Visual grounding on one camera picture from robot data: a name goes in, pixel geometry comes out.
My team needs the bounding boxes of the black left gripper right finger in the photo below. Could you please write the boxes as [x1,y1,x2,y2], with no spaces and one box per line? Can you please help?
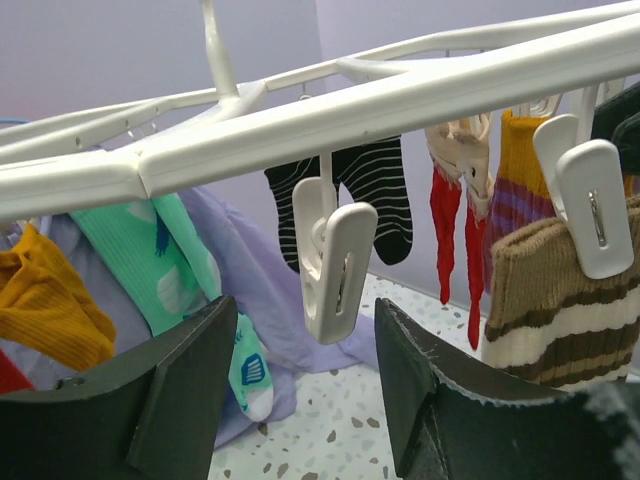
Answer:
[375,298,639,480]

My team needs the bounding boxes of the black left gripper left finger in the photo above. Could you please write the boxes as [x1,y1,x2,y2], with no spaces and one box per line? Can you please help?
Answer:
[1,296,237,480]

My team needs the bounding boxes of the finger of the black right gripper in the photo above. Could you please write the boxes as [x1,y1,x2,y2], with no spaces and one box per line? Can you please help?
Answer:
[592,82,639,175]

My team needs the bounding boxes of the white plastic sock hanger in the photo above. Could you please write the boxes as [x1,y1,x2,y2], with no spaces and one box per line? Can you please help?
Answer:
[1,1,639,344]

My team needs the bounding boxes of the maroon purple striped sock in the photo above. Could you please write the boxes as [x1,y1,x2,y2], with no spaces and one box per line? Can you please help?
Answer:
[483,110,555,293]

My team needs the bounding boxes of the brown striped sock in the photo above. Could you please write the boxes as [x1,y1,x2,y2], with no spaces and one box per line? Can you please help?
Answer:
[481,219,639,391]

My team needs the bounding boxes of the cream red chicken sock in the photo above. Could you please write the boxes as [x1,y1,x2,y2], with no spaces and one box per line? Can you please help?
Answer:
[0,350,34,395]

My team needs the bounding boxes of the mustard yellow sock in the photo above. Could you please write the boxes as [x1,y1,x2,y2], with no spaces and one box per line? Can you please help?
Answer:
[1,224,117,371]

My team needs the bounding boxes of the lavender shirt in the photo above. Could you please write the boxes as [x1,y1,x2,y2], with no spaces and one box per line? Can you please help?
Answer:
[40,187,378,421]

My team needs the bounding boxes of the mint green patterned sock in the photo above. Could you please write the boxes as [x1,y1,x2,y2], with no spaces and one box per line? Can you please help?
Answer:
[71,194,274,422]

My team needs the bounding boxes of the red beige alpaca sock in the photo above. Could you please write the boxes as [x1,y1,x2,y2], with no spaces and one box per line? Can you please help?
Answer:
[425,122,461,304]

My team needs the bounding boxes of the black white striped sock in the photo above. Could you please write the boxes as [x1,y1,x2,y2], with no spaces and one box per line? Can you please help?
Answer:
[332,136,413,265]
[264,157,320,272]

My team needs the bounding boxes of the blue wire hanger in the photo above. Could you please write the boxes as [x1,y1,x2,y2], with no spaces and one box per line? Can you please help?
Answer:
[0,118,29,128]

